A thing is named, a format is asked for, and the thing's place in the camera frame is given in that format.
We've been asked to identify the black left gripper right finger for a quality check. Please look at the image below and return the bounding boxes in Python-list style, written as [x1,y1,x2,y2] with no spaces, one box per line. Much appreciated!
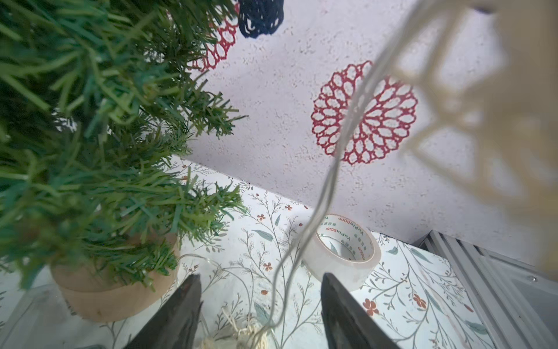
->
[321,273,398,349]

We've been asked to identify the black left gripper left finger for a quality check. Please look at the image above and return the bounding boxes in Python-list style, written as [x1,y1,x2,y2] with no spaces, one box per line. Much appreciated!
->
[126,274,203,349]

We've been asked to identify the right small green christmas tree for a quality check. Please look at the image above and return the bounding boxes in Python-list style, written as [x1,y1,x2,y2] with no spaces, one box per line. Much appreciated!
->
[1,1,242,322]

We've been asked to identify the clear tape roll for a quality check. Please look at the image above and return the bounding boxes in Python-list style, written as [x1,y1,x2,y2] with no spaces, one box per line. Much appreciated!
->
[301,214,382,292]

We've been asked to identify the blue wicker light ball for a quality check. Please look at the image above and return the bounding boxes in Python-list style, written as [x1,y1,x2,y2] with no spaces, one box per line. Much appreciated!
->
[238,0,284,39]

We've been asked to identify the metal base rail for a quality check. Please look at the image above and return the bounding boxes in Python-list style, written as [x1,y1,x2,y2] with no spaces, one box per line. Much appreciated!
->
[414,231,557,348]

